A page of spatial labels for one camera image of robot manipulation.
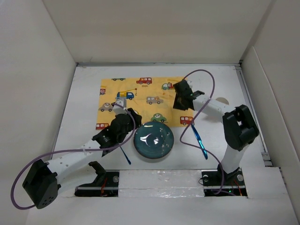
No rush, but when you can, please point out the yellow car print cloth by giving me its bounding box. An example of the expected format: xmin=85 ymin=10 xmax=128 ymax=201
xmin=96 ymin=76 xmax=193 ymax=130

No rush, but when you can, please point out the teal ceramic plate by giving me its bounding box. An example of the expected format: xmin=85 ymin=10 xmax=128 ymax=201
xmin=133 ymin=121 xmax=174 ymax=159

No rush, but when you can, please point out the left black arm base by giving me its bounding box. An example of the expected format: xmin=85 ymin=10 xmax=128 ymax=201
xmin=75 ymin=161 xmax=120 ymax=197

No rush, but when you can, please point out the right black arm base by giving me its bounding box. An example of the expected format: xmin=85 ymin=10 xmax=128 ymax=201
xmin=198 ymin=168 xmax=248 ymax=197

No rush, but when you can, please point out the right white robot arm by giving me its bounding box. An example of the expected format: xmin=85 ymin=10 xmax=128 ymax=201
xmin=173 ymin=80 xmax=259 ymax=185

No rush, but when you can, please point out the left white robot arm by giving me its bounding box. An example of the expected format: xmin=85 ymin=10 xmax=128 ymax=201
xmin=22 ymin=105 xmax=142 ymax=209

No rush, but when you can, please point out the blue metal fork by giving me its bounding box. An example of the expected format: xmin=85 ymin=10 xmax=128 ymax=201
xmin=120 ymin=146 xmax=132 ymax=165

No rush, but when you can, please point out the blue metal knife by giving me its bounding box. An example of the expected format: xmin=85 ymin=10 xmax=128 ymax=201
xmin=191 ymin=124 xmax=208 ymax=160

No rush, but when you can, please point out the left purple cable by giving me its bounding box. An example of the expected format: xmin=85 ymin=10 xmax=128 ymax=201
xmin=10 ymin=102 xmax=137 ymax=210

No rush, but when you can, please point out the purple cable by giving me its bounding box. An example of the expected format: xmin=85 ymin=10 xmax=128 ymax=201
xmin=10 ymin=102 xmax=137 ymax=210
xmin=179 ymin=69 xmax=226 ymax=195

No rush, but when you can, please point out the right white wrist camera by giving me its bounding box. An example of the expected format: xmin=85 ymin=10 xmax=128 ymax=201
xmin=185 ymin=80 xmax=193 ymax=88

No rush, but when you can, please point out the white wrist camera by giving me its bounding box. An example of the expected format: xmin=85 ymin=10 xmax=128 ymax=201
xmin=185 ymin=80 xmax=193 ymax=88
xmin=112 ymin=98 xmax=127 ymax=115

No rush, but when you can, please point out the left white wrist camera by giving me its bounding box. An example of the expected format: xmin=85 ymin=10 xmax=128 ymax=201
xmin=112 ymin=98 xmax=127 ymax=115

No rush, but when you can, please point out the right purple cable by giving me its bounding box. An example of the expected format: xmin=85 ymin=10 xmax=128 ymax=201
xmin=179 ymin=69 xmax=226 ymax=195

